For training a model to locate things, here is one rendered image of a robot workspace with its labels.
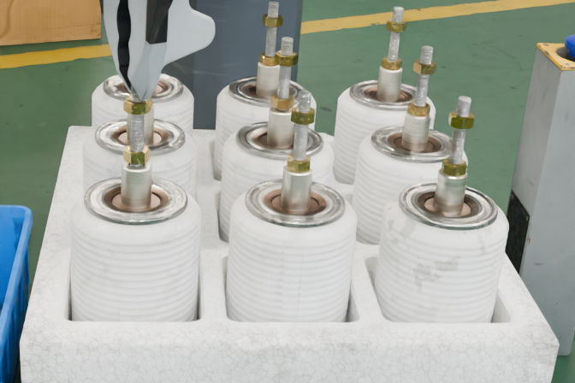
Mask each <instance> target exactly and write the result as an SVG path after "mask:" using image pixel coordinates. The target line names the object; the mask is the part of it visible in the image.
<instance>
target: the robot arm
mask: <svg viewBox="0 0 575 383"><path fill-rule="evenodd" d="M99 2H100V9H101V14H102V15H104V24H105V30H106V34H107V38H108V41H109V44H110V49H111V53H112V56H113V59H114V62H115V65H116V70H117V72H118V74H119V75H120V76H121V78H122V81H123V83H124V84H125V86H126V87H127V89H128V91H129V92H130V90H131V89H130V88H131V85H130V84H131V83H132V85H133V88H134V90H135V91H136V92H137V94H138V96H139V98H140V100H143V101H145V100H150V98H151V96H152V94H153V92H154V91H155V89H156V87H157V83H158V81H159V78H160V74H161V70H162V69H163V67H164V66H165V65H166V64H168V63H170V62H173V61H175V60H177V59H180V58H182V57H183V56H187V55H189V54H192V53H193V52H195V51H198V50H201V49H203V48H205V47H206V46H208V45H209V44H210V43H211V41H212V40H213V38H214V36H215V23H214V21H213V20H212V19H211V18H210V17H209V16H208V15H204V14H202V13H199V12H198V11H196V10H194V9H192V8H191V7H190V5H189V0H99Z"/></svg>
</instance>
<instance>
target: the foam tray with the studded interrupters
mask: <svg viewBox="0 0 575 383"><path fill-rule="evenodd" d="M91 133H92V127H77V126H71V127H70V128H69V129H68V136H67V139H66V143H65V147H64V151H63V155H62V161H61V166H60V169H59V173H58V177H57V183H56V188H55V191H54V196H53V199H52V203H51V207H50V213H49V218H48V221H47V226H46V229H45V233H44V240H43V244H42V248H41V251H40V255H39V262H38V266H37V270H36V274H35V278H34V282H33V288H32V292H31V297H30V300H29V304H28V308H27V314H26V319H25V322H24V326H23V330H22V334H21V341H20V356H21V383H551V380H552V376H553V372H554V365H555V361H556V357H557V353H558V349H559V341H558V339H557V338H556V337H555V335H554V333H553V331H552V329H551V328H550V326H549V324H548V323H547V321H546V320H545V318H544V316H543V315H542V312H541V311H540V309H539V308H538V307H537V305H536V303H535V301H534V300H533V298H532V296H531V295H530V293H529V292H528V290H527V288H526V287H525V284H524V283H523V281H522V280H521V279H520V277H519V275H518V273H517V271H516V270H515V268H514V266H513V265H512V263H511V262H510V260H509V258H508V257H507V254H506V253H505V252H504V257H503V263H502V266H501V276H500V278H499V285H498V290H497V294H496V298H495V307H494V313H493V316H492V322H491V323H399V322H392V321H388V320H386V319H385V318H384V317H383V316H382V311H381V309H380V306H379V303H378V301H377V298H376V294H375V292H374V285H375V278H376V266H377V259H378V253H379V246H380V245H364V244H361V243H360V242H358V241H357V239H355V246H354V253H353V265H352V275H351V283H350V290H349V297H348V304H347V319H346V322H237V321H231V320H229V318H228V317H227V313H226V304H225V302H226V289H227V275H228V272H227V271H228V244H229V243H226V242H223V241H221V240H220V239H219V219H220V206H221V205H220V201H221V189H222V188H221V183H222V182H221V181H218V180H214V176H213V174H214V157H215V155H214V154H215V141H216V140H215V137H216V130H199V129H193V142H194V143H195V144H196V146H197V165H196V184H195V185H196V188H195V201H196V203H197V204H198V205H199V207H200V211H201V218H200V220H201V223H200V239H199V240H200V244H199V277H198V280H199V282H198V297H197V299H198V302H197V320H196V321H191V322H149V321H72V309H71V307H72V304H71V299H72V298H71V256H70V254H71V251H70V246H71V244H70V210H71V207H72V205H73V203H74V202H75V200H76V199H77V198H78V197H79V195H81V194H82V193H83V174H82V173H83V168H82V166H83V163H82V159H83V157H82V153H83V151H82V146H83V144H84V142H85V140H86V139H87V137H88V136H89V135H90V134H91Z"/></svg>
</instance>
